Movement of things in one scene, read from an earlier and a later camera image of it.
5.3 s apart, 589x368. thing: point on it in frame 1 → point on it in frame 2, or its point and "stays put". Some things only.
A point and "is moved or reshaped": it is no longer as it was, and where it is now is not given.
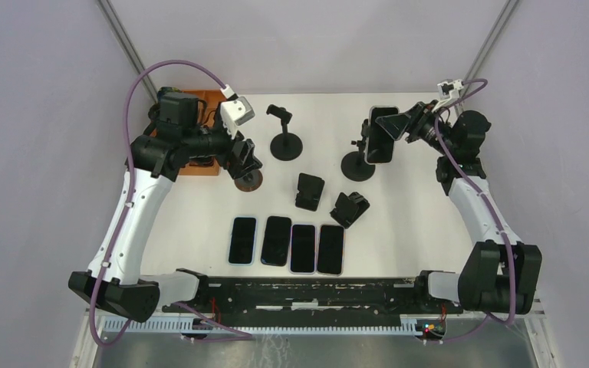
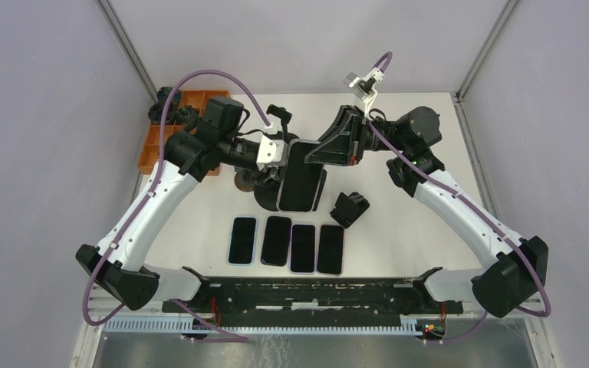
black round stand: [353, 165] → [266, 194]
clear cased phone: [330, 250] stays put
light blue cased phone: [242, 241] stays put
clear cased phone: [380, 145] is moved or reshaped
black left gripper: [247, 161] → [273, 175]
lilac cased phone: [303, 241] stays put
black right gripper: [415, 120] → [346, 139]
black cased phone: [275, 245] stays put
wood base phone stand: [249, 182] stays put
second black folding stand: [349, 209] stays put
